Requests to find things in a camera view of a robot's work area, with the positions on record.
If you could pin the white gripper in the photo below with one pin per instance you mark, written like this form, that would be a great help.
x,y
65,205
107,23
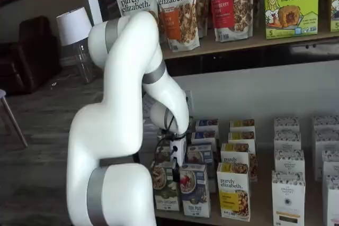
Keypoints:
x,y
181,149

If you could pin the blue white flax plus box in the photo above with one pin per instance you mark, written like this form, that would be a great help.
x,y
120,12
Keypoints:
x,y
196,197
208,125
206,137
201,154

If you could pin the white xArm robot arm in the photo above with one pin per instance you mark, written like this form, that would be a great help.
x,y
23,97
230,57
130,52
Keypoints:
x,y
119,120

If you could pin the green apple cinnamon oatmeal box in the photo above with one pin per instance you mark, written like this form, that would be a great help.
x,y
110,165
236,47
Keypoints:
x,y
165,191
162,154

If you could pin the yellow purely elizabeth box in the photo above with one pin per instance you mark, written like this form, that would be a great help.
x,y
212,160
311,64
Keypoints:
x,y
234,197
235,154
242,137
242,125

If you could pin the white organic pantry box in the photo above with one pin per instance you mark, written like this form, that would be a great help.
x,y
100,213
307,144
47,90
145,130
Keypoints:
x,y
289,162
286,125
325,123
332,204
287,141
288,202
332,163
321,144

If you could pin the green Bobo's apple pie box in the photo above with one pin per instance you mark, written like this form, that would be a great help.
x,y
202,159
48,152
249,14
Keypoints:
x,y
291,6

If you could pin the orange label granola bag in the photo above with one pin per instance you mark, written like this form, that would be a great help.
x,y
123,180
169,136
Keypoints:
x,y
174,11

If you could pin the white granola bag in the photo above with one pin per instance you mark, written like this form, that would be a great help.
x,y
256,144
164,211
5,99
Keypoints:
x,y
202,3
256,3

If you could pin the red label granola bag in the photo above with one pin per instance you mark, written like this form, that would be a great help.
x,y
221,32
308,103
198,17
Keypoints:
x,y
227,6

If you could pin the white shade table lamp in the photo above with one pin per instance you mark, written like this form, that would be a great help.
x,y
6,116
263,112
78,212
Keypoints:
x,y
74,27

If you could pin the dark brown armchair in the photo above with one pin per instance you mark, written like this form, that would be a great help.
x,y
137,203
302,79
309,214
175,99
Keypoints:
x,y
31,59

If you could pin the grey chair with metal leg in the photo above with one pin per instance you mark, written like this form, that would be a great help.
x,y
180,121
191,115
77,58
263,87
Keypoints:
x,y
1,94

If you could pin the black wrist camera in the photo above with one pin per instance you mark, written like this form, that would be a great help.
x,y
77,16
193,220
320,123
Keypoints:
x,y
164,134

